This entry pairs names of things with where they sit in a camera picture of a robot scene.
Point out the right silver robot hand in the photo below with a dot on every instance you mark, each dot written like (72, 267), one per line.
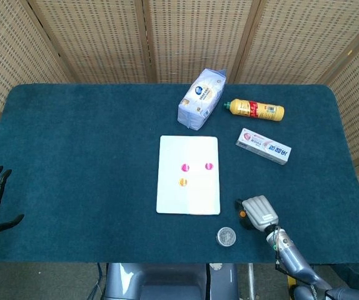
(260, 212)

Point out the woven folding screen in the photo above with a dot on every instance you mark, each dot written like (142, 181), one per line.
(104, 40)

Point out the red round magnet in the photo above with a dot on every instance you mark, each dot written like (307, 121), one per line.
(185, 168)
(209, 166)

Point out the yellow bottle green cap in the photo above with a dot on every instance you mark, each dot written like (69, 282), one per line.
(260, 110)

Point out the white rectangular board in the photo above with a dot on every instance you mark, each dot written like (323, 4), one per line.
(195, 197)

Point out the teal tablecloth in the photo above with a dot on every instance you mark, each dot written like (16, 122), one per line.
(88, 172)

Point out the metal table leg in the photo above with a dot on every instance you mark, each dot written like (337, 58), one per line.
(251, 281)

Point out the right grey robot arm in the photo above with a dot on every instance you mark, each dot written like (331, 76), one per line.
(292, 259)

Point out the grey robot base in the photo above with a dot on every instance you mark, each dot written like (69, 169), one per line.
(167, 281)

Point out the white toothpaste box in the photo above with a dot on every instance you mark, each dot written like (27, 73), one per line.
(262, 146)

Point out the blue white tissue pack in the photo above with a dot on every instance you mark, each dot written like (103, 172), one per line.
(199, 100)

